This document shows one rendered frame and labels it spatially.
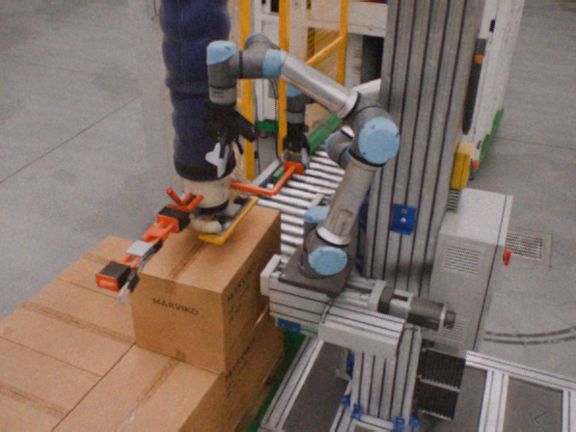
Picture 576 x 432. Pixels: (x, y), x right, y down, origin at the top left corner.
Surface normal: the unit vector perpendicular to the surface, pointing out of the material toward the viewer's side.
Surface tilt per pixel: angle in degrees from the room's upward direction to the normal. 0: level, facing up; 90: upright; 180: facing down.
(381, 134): 83
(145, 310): 90
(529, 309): 0
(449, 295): 90
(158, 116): 90
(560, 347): 0
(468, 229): 0
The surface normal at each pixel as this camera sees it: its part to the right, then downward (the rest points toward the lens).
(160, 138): -0.41, 0.49
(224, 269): 0.00, -0.84
